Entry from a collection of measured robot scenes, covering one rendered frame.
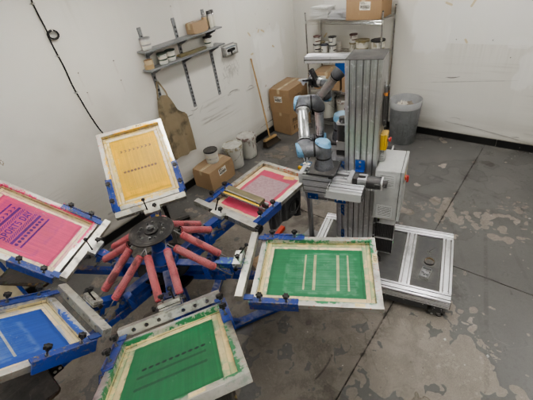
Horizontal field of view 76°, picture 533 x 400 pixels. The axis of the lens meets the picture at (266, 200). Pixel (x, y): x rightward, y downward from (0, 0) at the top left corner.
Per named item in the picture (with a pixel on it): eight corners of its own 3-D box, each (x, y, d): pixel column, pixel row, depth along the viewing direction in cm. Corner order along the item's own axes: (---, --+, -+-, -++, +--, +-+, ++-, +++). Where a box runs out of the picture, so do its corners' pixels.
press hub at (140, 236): (201, 314, 324) (155, 201, 244) (231, 336, 302) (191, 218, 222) (169, 346, 301) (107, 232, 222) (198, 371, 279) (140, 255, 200)
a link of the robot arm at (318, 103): (325, 90, 271) (325, 135, 310) (311, 91, 273) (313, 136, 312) (326, 98, 264) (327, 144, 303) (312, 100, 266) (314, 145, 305)
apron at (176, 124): (194, 147, 490) (173, 72, 428) (197, 148, 486) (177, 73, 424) (165, 164, 459) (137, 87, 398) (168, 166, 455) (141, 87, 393)
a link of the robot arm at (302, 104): (315, 152, 252) (311, 90, 270) (295, 154, 254) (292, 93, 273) (316, 159, 263) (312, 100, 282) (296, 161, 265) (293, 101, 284)
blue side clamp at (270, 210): (277, 206, 287) (276, 200, 283) (281, 208, 285) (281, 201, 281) (254, 227, 270) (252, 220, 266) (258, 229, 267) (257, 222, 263)
